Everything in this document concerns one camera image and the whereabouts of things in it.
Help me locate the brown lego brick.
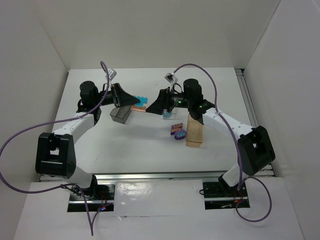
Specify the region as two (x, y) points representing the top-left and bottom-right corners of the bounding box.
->
(130, 105), (146, 113)

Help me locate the teal rectangular lego brick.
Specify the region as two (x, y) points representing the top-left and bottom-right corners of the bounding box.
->
(135, 96), (148, 107)

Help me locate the teal round printed lego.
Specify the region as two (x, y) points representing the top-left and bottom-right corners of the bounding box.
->
(162, 111), (173, 120)

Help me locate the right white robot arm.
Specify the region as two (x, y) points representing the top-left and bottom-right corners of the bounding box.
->
(146, 78), (276, 188)

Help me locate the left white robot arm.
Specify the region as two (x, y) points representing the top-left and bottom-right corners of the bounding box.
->
(35, 81), (140, 199)

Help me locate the clear plastic container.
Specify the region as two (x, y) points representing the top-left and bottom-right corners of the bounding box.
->
(162, 108), (177, 120)

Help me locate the smoky grey plastic container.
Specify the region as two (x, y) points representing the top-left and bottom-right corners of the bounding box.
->
(109, 105), (131, 124)

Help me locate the purple butterfly lego piece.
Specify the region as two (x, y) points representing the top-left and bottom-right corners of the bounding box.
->
(170, 123), (183, 135)

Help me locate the amber plastic container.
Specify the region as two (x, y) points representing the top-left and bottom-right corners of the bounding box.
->
(185, 114), (203, 148)

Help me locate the purple flower lego piece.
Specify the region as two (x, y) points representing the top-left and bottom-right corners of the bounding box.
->
(174, 129), (187, 140)

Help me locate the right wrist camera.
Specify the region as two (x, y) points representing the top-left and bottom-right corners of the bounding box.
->
(164, 72), (178, 85)

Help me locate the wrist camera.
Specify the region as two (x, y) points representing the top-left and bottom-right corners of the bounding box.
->
(105, 69), (117, 81)
(164, 72), (178, 85)

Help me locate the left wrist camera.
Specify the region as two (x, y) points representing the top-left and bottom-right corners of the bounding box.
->
(105, 69), (117, 81)

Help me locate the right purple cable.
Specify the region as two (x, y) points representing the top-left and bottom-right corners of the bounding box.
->
(172, 63), (273, 223)

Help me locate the purple cable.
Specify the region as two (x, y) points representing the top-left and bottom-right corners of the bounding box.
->
(0, 61), (113, 236)
(172, 63), (273, 223)

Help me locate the aluminium front rail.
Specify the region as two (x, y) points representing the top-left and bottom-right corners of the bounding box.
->
(38, 170), (227, 181)

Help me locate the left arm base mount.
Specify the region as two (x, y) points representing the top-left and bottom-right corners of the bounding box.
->
(67, 183), (115, 213)

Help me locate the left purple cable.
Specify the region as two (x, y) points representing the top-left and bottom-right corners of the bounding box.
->
(0, 61), (113, 236)

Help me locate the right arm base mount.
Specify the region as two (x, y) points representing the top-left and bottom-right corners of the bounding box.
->
(199, 181), (250, 210)

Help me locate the aluminium side rail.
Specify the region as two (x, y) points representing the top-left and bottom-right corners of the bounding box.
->
(234, 68), (275, 177)

